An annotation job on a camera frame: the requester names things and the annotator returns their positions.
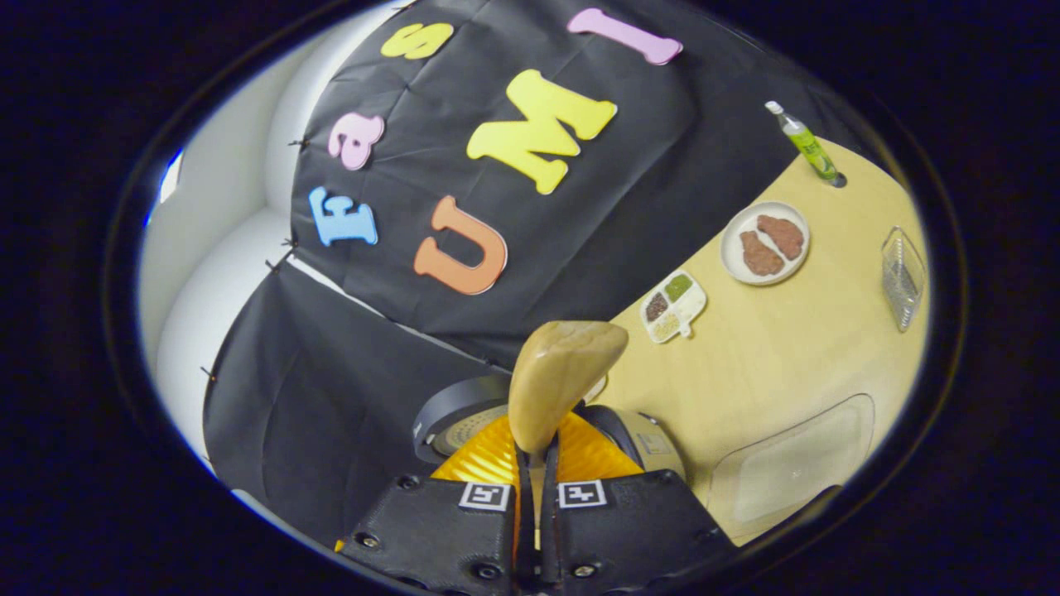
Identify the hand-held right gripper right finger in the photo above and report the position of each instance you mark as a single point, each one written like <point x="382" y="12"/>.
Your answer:
<point x="629" y="530"/>

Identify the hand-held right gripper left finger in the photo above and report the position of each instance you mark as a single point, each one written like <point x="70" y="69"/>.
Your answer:
<point x="431" y="530"/>

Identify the dark grey rice cooker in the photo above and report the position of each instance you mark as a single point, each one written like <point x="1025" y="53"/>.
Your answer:
<point x="451" y="406"/>

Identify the wooden spoon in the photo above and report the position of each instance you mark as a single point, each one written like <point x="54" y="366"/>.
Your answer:
<point x="555" y="372"/>

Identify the small glass rice container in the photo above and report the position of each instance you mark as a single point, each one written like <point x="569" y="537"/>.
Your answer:
<point x="903" y="281"/>

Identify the cream rectangular tray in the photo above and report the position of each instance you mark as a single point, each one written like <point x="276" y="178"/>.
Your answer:
<point x="787" y="463"/>

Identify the white divided bean dish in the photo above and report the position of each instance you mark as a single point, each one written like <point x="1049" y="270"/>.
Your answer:
<point x="675" y="306"/>

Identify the brown meat piece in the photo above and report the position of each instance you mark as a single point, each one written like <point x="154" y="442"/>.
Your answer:
<point x="782" y="236"/>
<point x="760" y="255"/>

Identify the round white plate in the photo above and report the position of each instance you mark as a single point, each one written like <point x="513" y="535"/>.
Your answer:
<point x="795" y="265"/>

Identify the black backdrop cloth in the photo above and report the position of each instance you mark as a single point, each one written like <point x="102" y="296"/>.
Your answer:
<point x="662" y="149"/>

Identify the row of black cloth clips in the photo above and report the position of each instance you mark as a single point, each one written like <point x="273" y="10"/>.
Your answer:
<point x="296" y="143"/>

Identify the green drink bottle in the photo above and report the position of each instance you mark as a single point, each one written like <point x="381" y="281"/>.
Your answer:
<point x="807" y="149"/>

